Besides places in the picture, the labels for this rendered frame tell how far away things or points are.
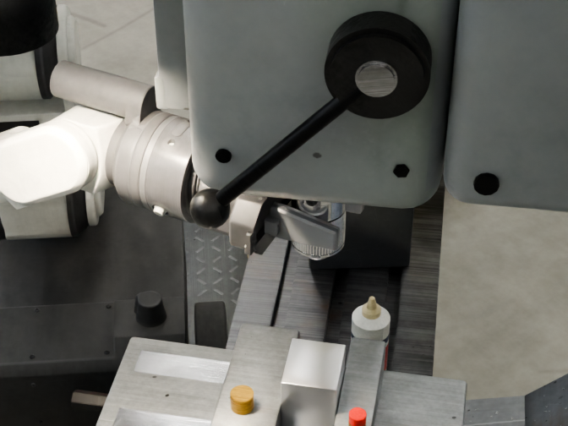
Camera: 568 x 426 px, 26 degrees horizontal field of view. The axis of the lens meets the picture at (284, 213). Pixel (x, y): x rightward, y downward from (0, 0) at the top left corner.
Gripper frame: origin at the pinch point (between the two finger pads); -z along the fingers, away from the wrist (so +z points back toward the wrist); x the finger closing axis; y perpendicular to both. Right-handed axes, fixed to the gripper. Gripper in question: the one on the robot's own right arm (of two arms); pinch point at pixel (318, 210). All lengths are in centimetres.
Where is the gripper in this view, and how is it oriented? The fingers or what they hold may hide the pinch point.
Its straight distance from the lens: 105.0
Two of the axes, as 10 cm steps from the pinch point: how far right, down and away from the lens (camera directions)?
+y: -0.1, 7.8, 6.3
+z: -9.0, -2.8, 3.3
